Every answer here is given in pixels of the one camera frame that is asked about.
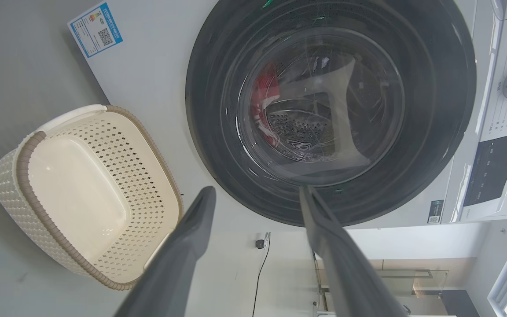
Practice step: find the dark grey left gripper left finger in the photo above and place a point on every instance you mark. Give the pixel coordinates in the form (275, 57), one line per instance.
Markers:
(178, 264)

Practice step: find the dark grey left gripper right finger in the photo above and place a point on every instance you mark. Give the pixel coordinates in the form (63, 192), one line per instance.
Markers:
(346, 273)

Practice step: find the dark round glass washer door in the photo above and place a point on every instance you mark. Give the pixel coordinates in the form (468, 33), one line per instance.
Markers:
(218, 145)

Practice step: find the red and white garment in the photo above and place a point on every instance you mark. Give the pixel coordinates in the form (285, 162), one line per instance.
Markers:
(267, 90)

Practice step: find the white front-load washing machine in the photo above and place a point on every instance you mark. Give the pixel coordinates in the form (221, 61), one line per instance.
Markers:
(156, 145)

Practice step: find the cream perforated laundry basket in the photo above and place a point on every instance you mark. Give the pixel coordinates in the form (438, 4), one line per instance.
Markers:
(77, 193)

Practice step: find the steel perforated washer drum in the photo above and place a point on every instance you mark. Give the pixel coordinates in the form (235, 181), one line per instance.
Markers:
(297, 127)

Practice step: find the black washing machine control panel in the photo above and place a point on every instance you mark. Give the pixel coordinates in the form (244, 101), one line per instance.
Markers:
(491, 171)

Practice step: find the black partition caster wheel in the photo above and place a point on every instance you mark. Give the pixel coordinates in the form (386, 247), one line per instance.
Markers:
(260, 244)

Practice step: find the small black QR sticker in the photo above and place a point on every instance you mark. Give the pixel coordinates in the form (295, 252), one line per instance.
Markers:
(435, 211)

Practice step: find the blue energy label sticker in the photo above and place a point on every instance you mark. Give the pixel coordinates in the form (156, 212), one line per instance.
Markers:
(95, 30)

